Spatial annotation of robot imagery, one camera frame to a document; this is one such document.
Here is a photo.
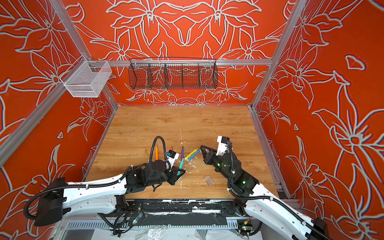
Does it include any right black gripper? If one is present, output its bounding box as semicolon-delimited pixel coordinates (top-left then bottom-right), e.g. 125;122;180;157
199;145;235;183

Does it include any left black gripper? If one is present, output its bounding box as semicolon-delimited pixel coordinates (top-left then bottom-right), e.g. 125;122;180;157
147;164;187;187

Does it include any green pen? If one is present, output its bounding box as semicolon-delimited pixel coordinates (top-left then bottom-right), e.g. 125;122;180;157
177;158;185;176

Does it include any orange pen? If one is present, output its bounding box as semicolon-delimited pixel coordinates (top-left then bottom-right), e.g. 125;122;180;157
155;144;160;161

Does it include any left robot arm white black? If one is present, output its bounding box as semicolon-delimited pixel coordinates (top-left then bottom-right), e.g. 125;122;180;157
23;150;186;227

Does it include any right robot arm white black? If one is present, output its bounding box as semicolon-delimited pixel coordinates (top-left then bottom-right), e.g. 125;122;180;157
200;141;330;240

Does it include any blue pen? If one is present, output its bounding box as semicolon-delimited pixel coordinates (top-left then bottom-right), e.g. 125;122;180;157
188;149;201;161

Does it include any yellow pen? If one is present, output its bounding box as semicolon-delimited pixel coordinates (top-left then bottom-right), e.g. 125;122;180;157
185;148;199;160

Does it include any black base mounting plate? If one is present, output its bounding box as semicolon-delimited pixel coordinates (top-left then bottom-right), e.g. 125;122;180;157
126;199;249;217

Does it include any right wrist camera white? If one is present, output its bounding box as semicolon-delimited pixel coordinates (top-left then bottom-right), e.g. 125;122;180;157
216;136;230;156

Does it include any white cable duct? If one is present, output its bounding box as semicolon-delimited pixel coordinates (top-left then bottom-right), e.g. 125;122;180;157
62;219;239;231

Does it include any black wire basket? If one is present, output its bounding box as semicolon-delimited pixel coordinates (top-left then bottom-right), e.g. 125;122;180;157
128;58;219;90

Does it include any white wire basket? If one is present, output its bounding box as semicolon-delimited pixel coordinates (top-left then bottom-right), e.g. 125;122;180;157
59;56;112;98

